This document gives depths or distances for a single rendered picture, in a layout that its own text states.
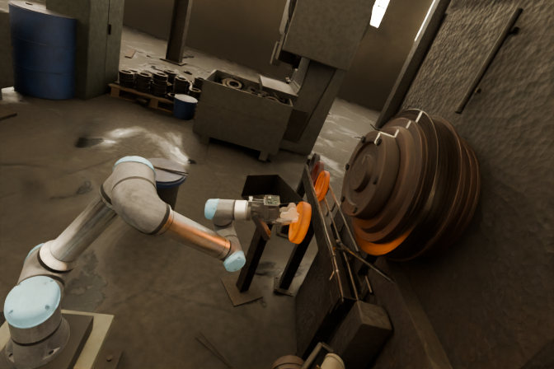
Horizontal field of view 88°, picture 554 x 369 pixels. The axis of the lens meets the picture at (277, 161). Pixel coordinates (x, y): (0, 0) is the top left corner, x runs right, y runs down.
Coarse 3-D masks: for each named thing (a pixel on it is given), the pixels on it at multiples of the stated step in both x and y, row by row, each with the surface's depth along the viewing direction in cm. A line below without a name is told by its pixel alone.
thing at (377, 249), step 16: (400, 112) 94; (416, 112) 84; (432, 128) 74; (432, 144) 73; (448, 144) 73; (432, 160) 71; (448, 160) 71; (432, 176) 69; (448, 176) 70; (432, 192) 68; (448, 192) 69; (416, 208) 71; (432, 208) 69; (352, 224) 105; (416, 224) 69; (432, 224) 71; (400, 240) 74; (416, 240) 73; (400, 256) 81
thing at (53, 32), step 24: (24, 24) 279; (48, 24) 285; (72, 24) 302; (24, 48) 288; (48, 48) 294; (72, 48) 312; (24, 72) 298; (48, 72) 303; (72, 72) 324; (48, 96) 314; (72, 96) 336
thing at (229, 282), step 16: (256, 176) 154; (272, 176) 160; (256, 192) 160; (272, 192) 166; (288, 192) 155; (256, 240) 155; (256, 256) 160; (240, 272) 169; (240, 288) 169; (256, 288) 176; (240, 304) 163
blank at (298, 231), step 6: (300, 204) 108; (306, 204) 105; (300, 210) 105; (306, 210) 102; (300, 216) 103; (306, 216) 101; (294, 222) 110; (300, 222) 100; (306, 222) 100; (294, 228) 109; (300, 228) 100; (306, 228) 100; (294, 234) 102; (300, 234) 100; (294, 240) 102; (300, 240) 102
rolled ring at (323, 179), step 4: (324, 172) 170; (328, 172) 171; (320, 176) 177; (324, 176) 168; (328, 176) 167; (320, 180) 179; (324, 180) 165; (328, 180) 166; (316, 184) 180; (320, 184) 180; (324, 184) 165; (328, 184) 165; (316, 188) 179; (320, 188) 180; (324, 188) 165; (316, 192) 177; (320, 192) 166; (324, 192) 165; (320, 196) 167; (324, 196) 167; (320, 200) 171
